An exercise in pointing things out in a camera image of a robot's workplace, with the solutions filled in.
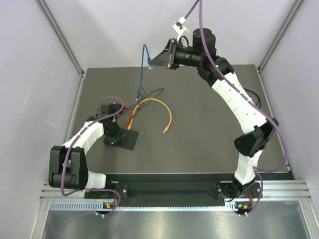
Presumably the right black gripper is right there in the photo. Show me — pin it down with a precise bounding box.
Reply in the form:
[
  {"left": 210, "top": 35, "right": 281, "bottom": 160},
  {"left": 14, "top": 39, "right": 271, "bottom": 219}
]
[{"left": 149, "top": 39, "right": 202, "bottom": 71}]

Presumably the black network switch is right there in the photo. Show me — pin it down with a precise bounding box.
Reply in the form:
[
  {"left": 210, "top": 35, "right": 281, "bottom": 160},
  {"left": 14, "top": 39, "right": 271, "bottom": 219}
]
[{"left": 103, "top": 128, "right": 139, "bottom": 150}]

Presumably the blue ethernet cable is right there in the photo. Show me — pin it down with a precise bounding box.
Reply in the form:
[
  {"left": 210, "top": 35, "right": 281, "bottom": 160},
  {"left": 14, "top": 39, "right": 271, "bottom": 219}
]
[{"left": 136, "top": 43, "right": 153, "bottom": 100}]

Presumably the yellow ethernet cable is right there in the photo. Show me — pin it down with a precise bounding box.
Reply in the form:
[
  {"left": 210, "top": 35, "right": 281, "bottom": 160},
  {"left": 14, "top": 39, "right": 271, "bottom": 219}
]
[{"left": 127, "top": 98, "right": 173, "bottom": 134}]

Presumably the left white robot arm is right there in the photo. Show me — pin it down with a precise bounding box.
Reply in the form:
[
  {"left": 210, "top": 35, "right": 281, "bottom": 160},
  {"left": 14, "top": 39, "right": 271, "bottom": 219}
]
[{"left": 48, "top": 104, "right": 124, "bottom": 198}]

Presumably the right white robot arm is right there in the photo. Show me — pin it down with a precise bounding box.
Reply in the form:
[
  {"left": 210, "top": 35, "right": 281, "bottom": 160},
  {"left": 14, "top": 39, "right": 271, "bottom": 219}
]
[{"left": 149, "top": 17, "right": 275, "bottom": 197}]

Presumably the red ethernet cable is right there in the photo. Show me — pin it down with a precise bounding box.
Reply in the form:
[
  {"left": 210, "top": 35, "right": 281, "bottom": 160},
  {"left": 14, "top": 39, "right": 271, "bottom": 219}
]
[{"left": 121, "top": 104, "right": 133, "bottom": 129}]

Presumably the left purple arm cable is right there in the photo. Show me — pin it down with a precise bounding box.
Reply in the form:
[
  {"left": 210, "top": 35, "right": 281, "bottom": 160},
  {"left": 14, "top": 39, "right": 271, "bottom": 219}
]
[{"left": 61, "top": 96, "right": 125, "bottom": 216}]

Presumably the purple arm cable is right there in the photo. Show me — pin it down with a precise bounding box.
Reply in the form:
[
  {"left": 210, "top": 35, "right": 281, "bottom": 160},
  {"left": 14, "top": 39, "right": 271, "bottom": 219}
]
[
  {"left": 184, "top": 0, "right": 289, "bottom": 217},
  {"left": 61, "top": 96, "right": 125, "bottom": 216}
]

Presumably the slotted grey cable duct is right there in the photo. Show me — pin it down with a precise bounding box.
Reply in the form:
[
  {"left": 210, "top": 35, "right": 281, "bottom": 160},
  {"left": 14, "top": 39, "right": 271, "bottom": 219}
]
[{"left": 50, "top": 201, "right": 248, "bottom": 212}]

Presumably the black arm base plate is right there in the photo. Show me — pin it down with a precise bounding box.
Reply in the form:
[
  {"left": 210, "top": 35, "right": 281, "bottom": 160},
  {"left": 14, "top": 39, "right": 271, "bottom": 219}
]
[{"left": 84, "top": 181, "right": 262, "bottom": 200}]

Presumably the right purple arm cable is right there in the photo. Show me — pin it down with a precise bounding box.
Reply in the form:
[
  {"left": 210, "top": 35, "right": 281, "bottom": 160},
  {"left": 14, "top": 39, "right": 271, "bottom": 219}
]
[{"left": 184, "top": 0, "right": 289, "bottom": 217}]

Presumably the aluminium frame rail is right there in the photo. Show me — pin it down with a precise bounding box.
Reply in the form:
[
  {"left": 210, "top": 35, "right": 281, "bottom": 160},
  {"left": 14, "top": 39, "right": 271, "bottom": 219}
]
[{"left": 39, "top": 180, "right": 312, "bottom": 201}]

